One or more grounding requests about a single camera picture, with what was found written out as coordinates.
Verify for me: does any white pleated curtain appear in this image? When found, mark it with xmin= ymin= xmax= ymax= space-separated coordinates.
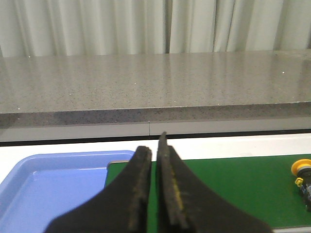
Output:
xmin=0 ymin=0 xmax=311 ymax=57

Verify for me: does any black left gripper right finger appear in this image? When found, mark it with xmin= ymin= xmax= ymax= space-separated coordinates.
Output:
xmin=156 ymin=132 xmax=272 ymax=233

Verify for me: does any blue plastic tray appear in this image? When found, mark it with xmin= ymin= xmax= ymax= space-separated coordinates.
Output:
xmin=0 ymin=150 xmax=133 ymax=233

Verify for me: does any yellow mushroom push button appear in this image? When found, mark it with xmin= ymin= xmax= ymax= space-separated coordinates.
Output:
xmin=291 ymin=159 xmax=311 ymax=212

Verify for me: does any grey speckled stone counter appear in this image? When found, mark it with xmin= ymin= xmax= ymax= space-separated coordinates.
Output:
xmin=0 ymin=50 xmax=311 ymax=142

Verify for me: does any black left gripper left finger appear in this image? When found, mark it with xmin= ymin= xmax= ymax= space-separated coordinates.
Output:
xmin=45 ymin=146 xmax=152 ymax=233

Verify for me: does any aluminium conveyor frame rail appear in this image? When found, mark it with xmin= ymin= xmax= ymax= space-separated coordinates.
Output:
xmin=273 ymin=226 xmax=311 ymax=233

